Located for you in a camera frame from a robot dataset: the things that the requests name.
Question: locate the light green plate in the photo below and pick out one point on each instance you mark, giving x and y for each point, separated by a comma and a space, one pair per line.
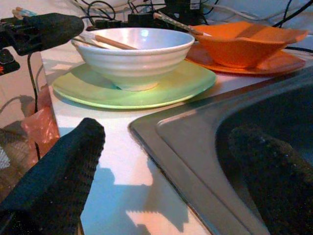
176, 90

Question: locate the black power adapter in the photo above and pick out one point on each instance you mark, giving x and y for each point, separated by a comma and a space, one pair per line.
141, 18
183, 11

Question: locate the orange square bowl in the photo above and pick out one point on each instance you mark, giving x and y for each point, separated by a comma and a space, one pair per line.
232, 54

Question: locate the dark steel kitchen sink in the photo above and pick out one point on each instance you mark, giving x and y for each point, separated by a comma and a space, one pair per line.
185, 147

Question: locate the pink plastic bag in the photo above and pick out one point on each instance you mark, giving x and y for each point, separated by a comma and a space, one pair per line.
41, 122

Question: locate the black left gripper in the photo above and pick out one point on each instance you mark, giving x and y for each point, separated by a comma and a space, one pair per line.
11, 36

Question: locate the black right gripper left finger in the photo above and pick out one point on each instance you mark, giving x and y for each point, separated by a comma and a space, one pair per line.
53, 191

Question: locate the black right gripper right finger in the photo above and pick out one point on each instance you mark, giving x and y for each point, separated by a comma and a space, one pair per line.
281, 195

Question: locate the orange square plate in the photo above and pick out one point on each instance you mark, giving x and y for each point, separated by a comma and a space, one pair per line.
281, 64

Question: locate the white ribbed ceramic bowl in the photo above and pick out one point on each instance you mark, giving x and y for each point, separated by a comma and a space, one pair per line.
137, 66

